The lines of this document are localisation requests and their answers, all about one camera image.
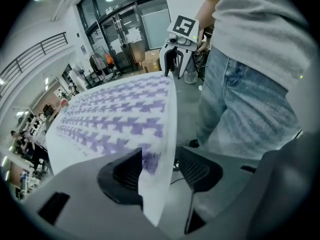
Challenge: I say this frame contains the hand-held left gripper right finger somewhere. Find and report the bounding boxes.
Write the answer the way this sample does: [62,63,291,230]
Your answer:
[175,146,258,235]

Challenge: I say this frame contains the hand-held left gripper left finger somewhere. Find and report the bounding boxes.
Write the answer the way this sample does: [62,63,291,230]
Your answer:
[22,146,164,240]

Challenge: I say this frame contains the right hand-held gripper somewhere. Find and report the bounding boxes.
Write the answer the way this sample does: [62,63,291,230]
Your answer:
[159,15,200,80]

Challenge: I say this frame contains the purple white patterned towel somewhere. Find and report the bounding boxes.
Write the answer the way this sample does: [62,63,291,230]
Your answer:
[56,72,177,229]

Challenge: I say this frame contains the person's right forearm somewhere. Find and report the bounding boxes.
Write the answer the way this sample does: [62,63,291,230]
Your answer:
[194,0,223,31]

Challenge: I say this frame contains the person's right hand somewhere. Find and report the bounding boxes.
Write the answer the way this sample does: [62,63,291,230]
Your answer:
[196,25,216,54]

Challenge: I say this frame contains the round mesh waste bin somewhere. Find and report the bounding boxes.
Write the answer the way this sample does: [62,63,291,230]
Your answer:
[184,55,199,85]

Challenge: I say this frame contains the brown cardboard box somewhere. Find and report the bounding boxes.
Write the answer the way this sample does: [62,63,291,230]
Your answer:
[138,49,162,74]

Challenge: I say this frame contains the glass door front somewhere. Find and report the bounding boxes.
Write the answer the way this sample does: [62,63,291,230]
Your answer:
[76,0,173,75]

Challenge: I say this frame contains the person's blue jeans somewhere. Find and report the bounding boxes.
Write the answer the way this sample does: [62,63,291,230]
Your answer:
[196,45,302,161]

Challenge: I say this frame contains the clothes rack with garments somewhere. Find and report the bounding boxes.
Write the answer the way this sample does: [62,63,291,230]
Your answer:
[88,45,117,81]

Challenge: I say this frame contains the person's grey sweatshirt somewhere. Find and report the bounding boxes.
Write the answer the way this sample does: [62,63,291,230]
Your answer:
[203,0,317,92]

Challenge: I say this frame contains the black metal railing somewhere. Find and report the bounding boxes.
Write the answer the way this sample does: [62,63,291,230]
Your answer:
[0,31,69,99]

